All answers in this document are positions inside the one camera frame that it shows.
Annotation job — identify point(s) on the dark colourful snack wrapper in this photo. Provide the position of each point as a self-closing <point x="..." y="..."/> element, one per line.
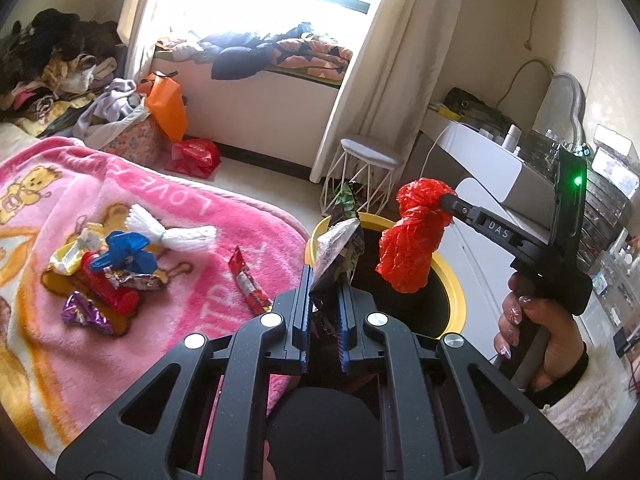
<point x="140" y="280"/>

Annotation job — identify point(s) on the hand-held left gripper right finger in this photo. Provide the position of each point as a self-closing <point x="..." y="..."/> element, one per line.
<point x="343" y="320"/>

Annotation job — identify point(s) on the floral fabric basket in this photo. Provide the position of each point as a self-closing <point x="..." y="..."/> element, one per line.
<point x="135" y="142"/>

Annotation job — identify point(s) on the red snack stick wrapper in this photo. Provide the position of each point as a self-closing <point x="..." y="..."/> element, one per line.
<point x="247" y="285"/>

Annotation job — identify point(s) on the white plastic bag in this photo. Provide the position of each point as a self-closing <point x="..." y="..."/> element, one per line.
<point x="170" y="235"/>

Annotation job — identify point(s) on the red shopping bag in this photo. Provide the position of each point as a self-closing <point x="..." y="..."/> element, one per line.
<point x="192" y="157"/>

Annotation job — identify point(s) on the blue plastic wrapper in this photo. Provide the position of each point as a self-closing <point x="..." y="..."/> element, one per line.
<point x="125" y="250"/>

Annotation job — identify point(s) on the silver green snack wrapper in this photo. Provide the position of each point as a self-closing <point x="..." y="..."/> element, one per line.
<point x="337" y="250"/>

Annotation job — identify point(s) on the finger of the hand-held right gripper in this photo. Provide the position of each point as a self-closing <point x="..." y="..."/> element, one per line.
<point x="480" y="220"/>

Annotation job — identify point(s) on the gold white wrapper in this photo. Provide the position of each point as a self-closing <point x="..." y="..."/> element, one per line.
<point x="70" y="257"/>

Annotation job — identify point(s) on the white dressing table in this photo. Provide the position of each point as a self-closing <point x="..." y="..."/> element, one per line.
<point x="480" y="160"/>

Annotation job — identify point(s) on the person's right hand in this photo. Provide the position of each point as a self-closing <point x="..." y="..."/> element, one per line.
<point x="560" y="350"/>

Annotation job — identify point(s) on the oval mirror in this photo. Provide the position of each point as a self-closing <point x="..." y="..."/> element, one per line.
<point x="557" y="105"/>

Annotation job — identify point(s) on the red plastic bag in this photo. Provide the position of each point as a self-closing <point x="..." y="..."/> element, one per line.
<point x="415" y="240"/>

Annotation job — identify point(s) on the orange paper bag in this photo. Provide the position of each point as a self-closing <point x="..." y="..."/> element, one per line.
<point x="167" y="105"/>

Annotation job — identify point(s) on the bedding on window sill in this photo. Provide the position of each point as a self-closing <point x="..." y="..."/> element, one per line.
<point x="240" y="52"/>

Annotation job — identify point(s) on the person's right forearm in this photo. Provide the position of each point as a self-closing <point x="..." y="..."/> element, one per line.
<point x="590" y="410"/>

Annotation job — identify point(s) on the purple snack wrapper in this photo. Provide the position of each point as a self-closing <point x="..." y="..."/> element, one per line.
<point x="82" y="312"/>

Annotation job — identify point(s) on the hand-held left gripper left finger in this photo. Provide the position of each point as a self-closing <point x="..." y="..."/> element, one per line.
<point x="302" y="310"/>

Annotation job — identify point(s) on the clear cosmetics organizer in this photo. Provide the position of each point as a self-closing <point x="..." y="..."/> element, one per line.
<point x="607" y="200"/>

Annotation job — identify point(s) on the pink printed blanket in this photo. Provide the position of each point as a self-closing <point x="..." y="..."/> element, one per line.
<point x="175" y="310"/>

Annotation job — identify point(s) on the wide cream curtain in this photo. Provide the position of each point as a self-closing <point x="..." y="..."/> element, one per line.
<point x="380" y="60"/>

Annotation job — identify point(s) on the orange patterned quilt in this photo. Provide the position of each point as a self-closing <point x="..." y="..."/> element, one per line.
<point x="315" y="55"/>

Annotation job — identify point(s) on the narrow cream curtain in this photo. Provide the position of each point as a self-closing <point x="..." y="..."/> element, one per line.
<point x="145" y="20"/>

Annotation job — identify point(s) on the red plastic canister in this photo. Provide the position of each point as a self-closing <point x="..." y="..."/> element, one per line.
<point x="112" y="295"/>

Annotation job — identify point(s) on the grey lavender garment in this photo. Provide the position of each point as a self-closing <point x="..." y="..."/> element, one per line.
<point x="110" y="105"/>

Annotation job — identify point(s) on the black bag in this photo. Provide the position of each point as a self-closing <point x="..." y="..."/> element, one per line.
<point x="475" y="105"/>

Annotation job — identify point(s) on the yellow trash bin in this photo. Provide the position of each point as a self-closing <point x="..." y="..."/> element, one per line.
<point x="456" y="295"/>

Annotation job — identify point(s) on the pile of clothes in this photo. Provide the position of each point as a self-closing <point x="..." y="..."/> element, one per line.
<point x="60" y="70"/>

